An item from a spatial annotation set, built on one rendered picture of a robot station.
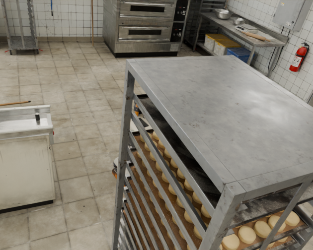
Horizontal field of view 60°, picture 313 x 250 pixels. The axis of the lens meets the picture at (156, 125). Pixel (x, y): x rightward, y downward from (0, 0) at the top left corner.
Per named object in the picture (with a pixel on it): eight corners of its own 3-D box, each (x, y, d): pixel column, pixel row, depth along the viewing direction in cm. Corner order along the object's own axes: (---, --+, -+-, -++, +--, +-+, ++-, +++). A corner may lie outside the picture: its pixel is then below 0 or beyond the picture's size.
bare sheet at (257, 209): (135, 97, 105) (135, 94, 104) (219, 90, 121) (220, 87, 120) (225, 230, 62) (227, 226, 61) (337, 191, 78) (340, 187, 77)
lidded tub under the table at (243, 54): (222, 59, 565) (226, 47, 550) (240, 58, 585) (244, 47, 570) (234, 67, 538) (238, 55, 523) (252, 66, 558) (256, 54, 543)
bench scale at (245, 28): (234, 29, 527) (235, 24, 522) (246, 28, 542) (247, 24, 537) (245, 33, 507) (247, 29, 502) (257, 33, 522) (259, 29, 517)
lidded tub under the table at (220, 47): (210, 51, 598) (214, 39, 583) (228, 50, 617) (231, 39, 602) (220, 58, 571) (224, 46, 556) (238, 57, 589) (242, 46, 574)
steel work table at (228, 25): (190, 50, 650) (199, 7, 594) (215, 50, 678) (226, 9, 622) (239, 89, 514) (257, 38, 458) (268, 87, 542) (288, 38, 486)
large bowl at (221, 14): (209, 15, 590) (211, 8, 582) (224, 16, 606) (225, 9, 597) (219, 21, 563) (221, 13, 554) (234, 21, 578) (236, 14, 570)
